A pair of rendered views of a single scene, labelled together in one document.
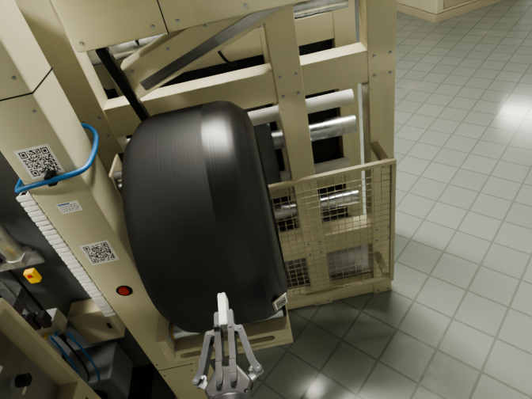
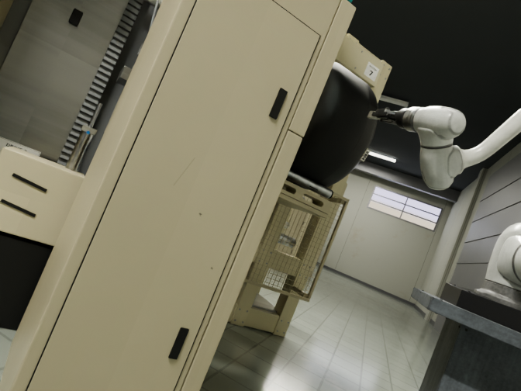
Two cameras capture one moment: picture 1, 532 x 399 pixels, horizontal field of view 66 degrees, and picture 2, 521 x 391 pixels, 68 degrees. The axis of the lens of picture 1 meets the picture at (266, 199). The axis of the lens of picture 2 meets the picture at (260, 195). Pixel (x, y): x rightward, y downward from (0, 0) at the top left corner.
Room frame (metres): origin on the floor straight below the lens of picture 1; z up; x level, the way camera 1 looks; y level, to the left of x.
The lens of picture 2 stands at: (-0.70, 1.16, 0.67)
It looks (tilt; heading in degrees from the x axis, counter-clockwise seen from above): 3 degrees up; 331
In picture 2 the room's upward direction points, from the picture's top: 22 degrees clockwise
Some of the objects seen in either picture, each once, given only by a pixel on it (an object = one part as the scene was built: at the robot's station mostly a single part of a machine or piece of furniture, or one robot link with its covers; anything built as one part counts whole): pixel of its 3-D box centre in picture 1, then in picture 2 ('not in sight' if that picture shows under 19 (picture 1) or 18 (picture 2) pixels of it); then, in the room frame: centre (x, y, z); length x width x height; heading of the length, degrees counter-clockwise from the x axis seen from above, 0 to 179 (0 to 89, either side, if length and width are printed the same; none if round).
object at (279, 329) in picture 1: (231, 332); (295, 193); (0.73, 0.20, 0.83); 0.36 x 0.09 x 0.06; 88
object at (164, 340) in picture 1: (171, 294); not in sight; (0.88, 0.37, 0.90); 0.40 x 0.03 x 0.10; 178
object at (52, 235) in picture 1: (77, 257); not in sight; (0.84, 0.54, 1.19); 0.05 x 0.04 x 0.48; 178
